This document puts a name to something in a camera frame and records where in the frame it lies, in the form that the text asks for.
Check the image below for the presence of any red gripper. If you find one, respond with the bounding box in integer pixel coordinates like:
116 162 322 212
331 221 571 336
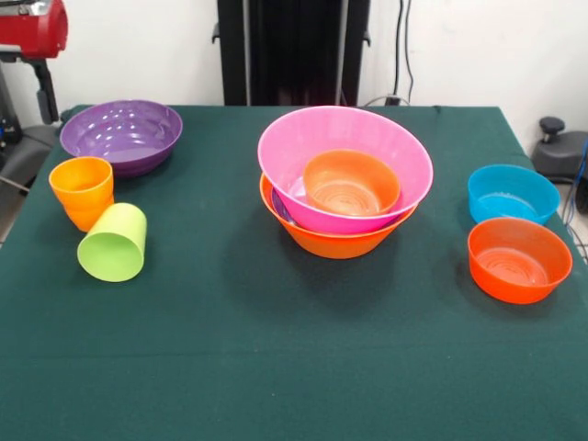
0 0 70 125

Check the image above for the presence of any orange cup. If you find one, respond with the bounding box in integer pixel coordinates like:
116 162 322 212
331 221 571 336
48 155 116 233

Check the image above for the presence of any green cup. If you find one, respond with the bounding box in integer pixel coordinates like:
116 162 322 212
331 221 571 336
76 202 149 283

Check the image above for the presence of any large pink bowl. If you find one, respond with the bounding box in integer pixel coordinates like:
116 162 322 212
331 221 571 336
256 106 435 234

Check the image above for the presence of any small red bowl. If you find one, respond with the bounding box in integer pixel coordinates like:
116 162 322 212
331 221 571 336
467 217 573 305
302 149 402 217

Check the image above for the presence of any large orange bowl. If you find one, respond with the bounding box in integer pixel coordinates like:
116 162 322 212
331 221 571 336
259 173 420 261

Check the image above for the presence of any black equipment case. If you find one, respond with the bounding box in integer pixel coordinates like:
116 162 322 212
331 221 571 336
0 62 24 144

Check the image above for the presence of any grey floor stand base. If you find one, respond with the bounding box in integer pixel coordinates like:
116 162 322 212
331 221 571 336
532 117 588 185
0 123 57 194

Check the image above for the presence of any dark green tablecloth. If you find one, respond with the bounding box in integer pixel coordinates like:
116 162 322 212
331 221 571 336
0 105 588 441

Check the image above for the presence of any small blue bowl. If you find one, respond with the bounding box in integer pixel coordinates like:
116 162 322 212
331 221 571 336
467 164 561 226

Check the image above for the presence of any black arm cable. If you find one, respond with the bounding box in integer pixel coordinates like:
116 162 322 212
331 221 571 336
392 0 405 98
402 0 415 106

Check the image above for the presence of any blue cable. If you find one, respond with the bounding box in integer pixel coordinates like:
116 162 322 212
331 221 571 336
562 137 588 258

